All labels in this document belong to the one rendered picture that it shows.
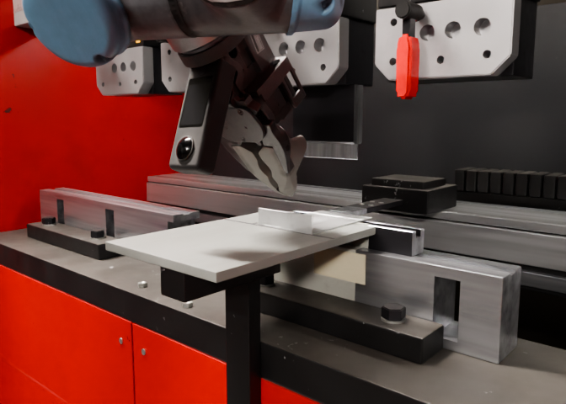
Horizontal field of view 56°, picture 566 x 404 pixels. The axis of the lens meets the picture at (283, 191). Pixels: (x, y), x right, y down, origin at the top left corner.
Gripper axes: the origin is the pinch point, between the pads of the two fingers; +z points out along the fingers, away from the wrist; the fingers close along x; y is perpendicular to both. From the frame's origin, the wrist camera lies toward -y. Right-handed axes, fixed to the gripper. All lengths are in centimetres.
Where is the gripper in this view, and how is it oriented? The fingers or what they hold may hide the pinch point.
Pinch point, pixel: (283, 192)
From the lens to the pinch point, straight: 63.3
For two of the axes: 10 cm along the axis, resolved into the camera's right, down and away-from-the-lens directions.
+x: -7.5, -0.8, 6.5
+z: 4.2, 7.0, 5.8
